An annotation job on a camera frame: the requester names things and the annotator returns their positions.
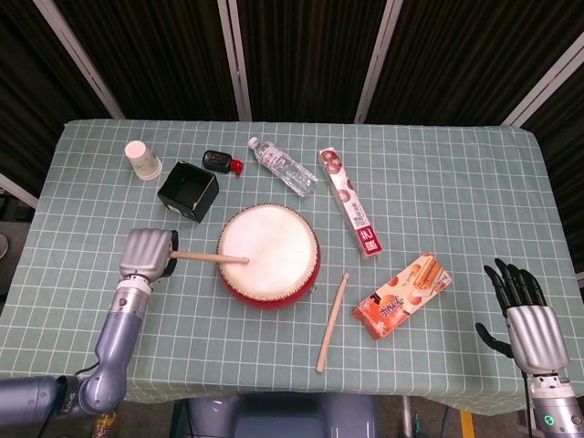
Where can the orange egg roll snack box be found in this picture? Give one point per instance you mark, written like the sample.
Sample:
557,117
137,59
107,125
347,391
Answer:
401,296

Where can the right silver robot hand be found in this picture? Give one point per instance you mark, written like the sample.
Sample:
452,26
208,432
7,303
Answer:
536,337

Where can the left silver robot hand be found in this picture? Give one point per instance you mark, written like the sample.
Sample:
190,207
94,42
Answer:
143,253

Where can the small black bottle red cap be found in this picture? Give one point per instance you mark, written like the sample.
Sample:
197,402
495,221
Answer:
216,160

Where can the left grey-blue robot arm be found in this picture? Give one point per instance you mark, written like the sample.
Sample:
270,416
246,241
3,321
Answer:
118,328

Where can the grey-blue robot torso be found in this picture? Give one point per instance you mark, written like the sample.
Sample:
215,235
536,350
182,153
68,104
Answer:
283,420

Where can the white paper cup leaf print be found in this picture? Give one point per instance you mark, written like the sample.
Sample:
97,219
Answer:
143,162

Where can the red drum with white skin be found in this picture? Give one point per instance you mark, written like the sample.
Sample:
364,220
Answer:
274,228

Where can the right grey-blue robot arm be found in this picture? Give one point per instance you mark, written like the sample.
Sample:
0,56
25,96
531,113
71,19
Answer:
556,410

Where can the clear plastic water bottle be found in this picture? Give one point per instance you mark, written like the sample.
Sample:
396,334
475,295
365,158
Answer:
283,166

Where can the wooden drumstick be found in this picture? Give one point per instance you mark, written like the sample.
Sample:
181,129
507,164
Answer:
333,319
210,257

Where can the white frame post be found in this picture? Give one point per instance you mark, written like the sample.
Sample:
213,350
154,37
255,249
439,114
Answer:
543,82
378,59
235,59
80,59
18,189

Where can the open black cardboard box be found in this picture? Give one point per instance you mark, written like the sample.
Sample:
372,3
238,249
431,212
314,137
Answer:
182,191

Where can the green checkered tablecloth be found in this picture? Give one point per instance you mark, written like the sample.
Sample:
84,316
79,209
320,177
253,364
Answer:
433,182

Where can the long white baking paper box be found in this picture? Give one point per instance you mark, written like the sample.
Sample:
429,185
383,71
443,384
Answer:
351,205

